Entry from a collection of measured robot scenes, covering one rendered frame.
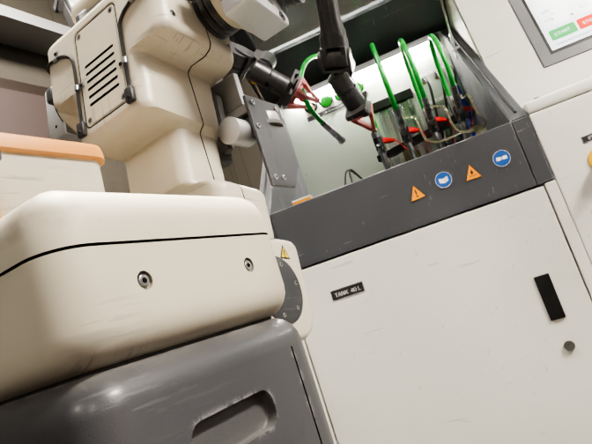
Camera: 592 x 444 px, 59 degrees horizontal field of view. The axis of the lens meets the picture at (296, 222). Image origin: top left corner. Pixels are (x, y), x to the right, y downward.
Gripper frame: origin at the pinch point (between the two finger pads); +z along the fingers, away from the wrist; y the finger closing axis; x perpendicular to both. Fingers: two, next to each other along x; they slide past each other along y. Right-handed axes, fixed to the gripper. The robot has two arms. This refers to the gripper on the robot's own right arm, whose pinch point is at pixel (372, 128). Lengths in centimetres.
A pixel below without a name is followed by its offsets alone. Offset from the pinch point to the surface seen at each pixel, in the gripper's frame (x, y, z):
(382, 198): -3.1, -31.4, 1.9
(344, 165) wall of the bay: 23.0, 20.6, 19.4
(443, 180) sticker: -17.5, -29.4, 5.1
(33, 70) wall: 166, 99, -64
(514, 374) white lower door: -17, -62, 38
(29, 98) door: 161, 77, -57
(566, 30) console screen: -55, 19, 9
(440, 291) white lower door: -8, -48, 21
